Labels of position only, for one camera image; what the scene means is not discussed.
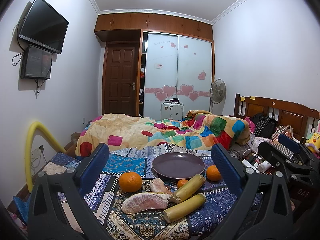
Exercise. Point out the yellow plush toy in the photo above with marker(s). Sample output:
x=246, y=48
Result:
x=312, y=142

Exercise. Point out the dark purple plate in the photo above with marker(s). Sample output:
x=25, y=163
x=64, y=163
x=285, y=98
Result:
x=178, y=165

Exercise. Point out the brown wooden door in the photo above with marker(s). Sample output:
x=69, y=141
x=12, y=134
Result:
x=119, y=78

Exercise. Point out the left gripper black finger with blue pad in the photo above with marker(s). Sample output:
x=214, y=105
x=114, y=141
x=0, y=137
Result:
x=46, y=217
x=262, y=209

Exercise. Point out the small tangerine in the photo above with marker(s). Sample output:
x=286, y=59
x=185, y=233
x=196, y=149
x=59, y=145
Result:
x=181, y=182

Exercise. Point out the small peeled pomelo segment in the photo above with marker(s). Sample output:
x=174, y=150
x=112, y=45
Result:
x=157, y=185

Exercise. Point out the white box appliance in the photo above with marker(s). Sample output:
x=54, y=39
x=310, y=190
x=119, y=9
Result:
x=172, y=109

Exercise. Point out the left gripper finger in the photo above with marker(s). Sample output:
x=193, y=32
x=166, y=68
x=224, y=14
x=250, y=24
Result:
x=275, y=156
x=297, y=148

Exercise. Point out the standing electric fan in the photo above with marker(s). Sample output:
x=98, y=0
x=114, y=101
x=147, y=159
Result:
x=217, y=92

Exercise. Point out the blue patterned bedsheet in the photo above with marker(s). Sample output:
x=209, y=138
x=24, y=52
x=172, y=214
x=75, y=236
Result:
x=106, y=198

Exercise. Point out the wooden headboard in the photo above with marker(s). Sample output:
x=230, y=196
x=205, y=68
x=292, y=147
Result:
x=301, y=118

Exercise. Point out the black bag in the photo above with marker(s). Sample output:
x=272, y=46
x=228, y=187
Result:
x=265, y=126

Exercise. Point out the sugarcane piece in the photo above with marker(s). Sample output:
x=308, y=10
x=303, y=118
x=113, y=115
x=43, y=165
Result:
x=186, y=207
x=188, y=189

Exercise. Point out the wall-mounted black television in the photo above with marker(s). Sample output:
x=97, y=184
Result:
x=44, y=26

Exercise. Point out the small wall monitor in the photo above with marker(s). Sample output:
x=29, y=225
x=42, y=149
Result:
x=36, y=63

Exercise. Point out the large peeled pomelo segment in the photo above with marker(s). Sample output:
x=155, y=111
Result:
x=145, y=201

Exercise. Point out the wall power socket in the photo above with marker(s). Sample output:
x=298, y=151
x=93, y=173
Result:
x=35, y=154

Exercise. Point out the wardrobe with heart stickers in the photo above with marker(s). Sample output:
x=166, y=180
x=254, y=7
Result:
x=175, y=58

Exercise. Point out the large orange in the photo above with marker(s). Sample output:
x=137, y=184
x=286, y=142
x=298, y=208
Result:
x=130, y=182

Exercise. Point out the colourful patchwork quilt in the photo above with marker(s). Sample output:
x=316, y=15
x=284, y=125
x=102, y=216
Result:
x=198, y=130

